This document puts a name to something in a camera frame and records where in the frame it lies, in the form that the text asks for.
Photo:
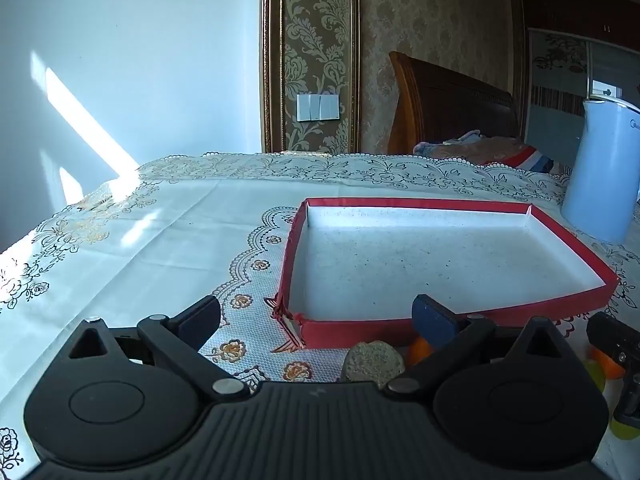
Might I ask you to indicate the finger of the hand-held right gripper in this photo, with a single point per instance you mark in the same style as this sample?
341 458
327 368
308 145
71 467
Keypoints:
631 395
607 332

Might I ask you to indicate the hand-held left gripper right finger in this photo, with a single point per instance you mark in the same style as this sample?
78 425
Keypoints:
430 320

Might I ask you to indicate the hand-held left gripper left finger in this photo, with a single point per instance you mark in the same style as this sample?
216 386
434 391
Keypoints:
200 317

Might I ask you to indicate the orange mandarin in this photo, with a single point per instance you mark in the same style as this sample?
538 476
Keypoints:
419 351
607 367

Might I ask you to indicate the green tomato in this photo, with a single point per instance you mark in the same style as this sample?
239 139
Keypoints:
595 385

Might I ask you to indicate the red cardboard box tray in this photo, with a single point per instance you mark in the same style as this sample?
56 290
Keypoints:
425 260

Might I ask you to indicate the dark sugarcane piece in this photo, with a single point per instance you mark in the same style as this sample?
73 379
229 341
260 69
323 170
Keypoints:
372 362

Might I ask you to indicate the light blue electric kettle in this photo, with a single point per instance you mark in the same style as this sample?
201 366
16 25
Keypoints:
605 170

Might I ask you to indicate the crumpled blanket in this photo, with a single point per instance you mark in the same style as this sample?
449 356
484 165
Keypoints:
465 147

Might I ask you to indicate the red white blue striped cloth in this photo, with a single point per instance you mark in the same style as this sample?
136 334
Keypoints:
535 160

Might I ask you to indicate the brown wooden bed headboard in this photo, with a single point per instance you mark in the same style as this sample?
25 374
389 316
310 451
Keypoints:
450 100

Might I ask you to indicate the wardrobe with sliding doors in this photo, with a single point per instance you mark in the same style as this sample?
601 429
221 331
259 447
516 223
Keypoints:
555 85

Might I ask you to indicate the white wall light switch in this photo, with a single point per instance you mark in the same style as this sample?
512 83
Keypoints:
317 107

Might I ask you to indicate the wooden wall moulding frame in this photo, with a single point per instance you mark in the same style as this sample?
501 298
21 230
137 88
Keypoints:
268 60

